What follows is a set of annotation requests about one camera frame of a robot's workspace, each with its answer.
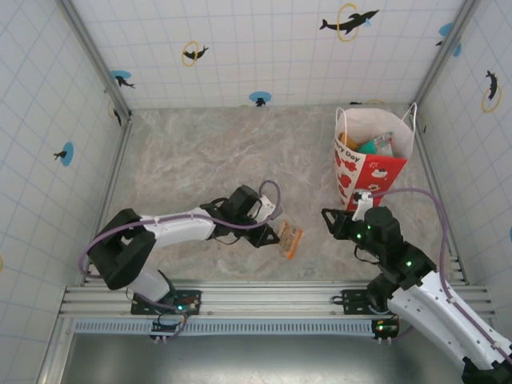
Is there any small orange brown snack pack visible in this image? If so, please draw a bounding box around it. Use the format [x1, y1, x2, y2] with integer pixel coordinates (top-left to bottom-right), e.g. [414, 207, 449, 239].
[277, 219, 306, 260]

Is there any red white paper bag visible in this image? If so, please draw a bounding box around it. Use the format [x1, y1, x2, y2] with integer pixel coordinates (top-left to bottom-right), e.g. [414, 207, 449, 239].
[334, 102, 418, 212]

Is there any teal snack bag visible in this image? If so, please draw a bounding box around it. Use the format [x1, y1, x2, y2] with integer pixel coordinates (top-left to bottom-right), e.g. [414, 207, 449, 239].
[357, 130, 394, 155]

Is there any orange Krax snack bag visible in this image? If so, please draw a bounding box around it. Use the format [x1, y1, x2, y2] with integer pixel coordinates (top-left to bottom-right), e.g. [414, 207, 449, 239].
[338, 131, 360, 150]

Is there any blue circle dolphin sticker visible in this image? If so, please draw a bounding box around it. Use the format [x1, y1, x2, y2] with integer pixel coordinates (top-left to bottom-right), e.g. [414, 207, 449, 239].
[110, 70, 136, 90]
[435, 22, 463, 57]
[54, 142, 75, 167]
[248, 90, 272, 107]

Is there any grey metal panel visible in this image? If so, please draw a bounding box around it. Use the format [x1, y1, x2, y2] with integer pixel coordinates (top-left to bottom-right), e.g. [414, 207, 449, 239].
[59, 334, 493, 384]

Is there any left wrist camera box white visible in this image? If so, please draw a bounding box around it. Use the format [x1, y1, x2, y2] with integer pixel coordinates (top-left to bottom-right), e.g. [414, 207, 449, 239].
[255, 194, 282, 220]

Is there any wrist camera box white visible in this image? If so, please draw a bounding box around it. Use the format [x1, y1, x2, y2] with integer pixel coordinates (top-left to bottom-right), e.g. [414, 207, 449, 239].
[350, 190, 375, 222]
[255, 194, 282, 220]

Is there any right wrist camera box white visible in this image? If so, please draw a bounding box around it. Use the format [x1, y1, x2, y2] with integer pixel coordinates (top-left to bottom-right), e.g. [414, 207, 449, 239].
[350, 190, 375, 222]

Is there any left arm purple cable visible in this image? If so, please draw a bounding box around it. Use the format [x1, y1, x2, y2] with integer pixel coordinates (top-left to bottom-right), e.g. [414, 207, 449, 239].
[78, 180, 282, 339]

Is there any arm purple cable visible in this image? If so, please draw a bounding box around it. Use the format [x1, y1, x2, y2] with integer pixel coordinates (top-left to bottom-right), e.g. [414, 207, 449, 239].
[78, 180, 282, 339]
[367, 186, 512, 357]

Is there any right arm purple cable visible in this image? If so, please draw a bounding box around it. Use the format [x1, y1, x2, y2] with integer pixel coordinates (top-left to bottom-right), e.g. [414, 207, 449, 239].
[367, 186, 512, 357]

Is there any aluminium mounting rail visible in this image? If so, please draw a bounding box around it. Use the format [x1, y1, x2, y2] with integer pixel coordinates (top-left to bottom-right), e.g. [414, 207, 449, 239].
[59, 279, 495, 319]

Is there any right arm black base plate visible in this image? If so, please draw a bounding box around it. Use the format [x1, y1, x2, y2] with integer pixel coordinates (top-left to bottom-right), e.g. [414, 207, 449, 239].
[334, 288, 417, 317]

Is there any white slotted cable duct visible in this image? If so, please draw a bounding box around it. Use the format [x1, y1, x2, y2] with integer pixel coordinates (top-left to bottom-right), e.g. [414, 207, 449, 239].
[74, 318, 379, 336]

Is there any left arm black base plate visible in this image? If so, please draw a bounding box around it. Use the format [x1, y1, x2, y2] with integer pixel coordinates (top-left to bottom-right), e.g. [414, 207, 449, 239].
[130, 289, 202, 317]

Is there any small dolphin yellow ring sticker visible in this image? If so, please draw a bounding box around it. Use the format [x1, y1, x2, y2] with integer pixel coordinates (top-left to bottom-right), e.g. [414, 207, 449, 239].
[182, 39, 210, 67]

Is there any aluminium frame post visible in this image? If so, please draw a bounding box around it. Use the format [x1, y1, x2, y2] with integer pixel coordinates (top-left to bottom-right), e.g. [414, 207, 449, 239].
[410, 0, 481, 113]
[55, 0, 133, 121]

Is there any large dolphin yellow ring sticker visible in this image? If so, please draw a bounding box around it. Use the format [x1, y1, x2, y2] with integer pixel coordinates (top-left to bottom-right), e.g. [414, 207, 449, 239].
[318, 2, 380, 43]

